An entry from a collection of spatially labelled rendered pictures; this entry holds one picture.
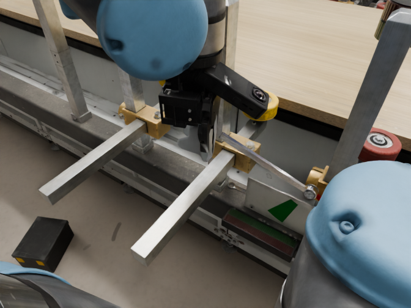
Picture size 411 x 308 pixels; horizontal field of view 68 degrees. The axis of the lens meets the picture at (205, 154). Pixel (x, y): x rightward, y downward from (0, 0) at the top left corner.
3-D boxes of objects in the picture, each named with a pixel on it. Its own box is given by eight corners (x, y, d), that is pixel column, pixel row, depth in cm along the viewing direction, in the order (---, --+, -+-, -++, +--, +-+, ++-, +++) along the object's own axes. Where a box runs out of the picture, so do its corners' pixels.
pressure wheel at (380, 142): (375, 199, 61) (399, 157, 53) (334, 183, 64) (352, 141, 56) (382, 175, 66) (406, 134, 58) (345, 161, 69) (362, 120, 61)
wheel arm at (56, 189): (54, 209, 60) (46, 195, 57) (44, 201, 61) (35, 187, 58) (185, 106, 87) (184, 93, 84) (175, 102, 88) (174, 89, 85)
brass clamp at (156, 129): (156, 141, 75) (154, 124, 72) (118, 123, 81) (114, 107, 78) (172, 128, 79) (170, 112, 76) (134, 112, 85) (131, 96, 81)
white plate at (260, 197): (357, 264, 61) (376, 236, 54) (243, 206, 72) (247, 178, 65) (358, 261, 61) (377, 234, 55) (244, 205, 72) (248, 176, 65)
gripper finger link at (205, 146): (203, 139, 53) (203, 96, 47) (213, 140, 53) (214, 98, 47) (196, 157, 50) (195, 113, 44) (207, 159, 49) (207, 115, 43)
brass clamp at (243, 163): (246, 176, 64) (249, 158, 60) (194, 152, 69) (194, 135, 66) (260, 159, 68) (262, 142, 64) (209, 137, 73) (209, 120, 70)
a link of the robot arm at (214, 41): (230, 8, 41) (218, 30, 35) (228, 41, 44) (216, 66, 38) (177, 3, 42) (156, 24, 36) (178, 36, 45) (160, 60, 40)
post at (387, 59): (316, 245, 66) (423, 18, 34) (301, 238, 68) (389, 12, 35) (321, 233, 68) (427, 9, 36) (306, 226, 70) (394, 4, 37)
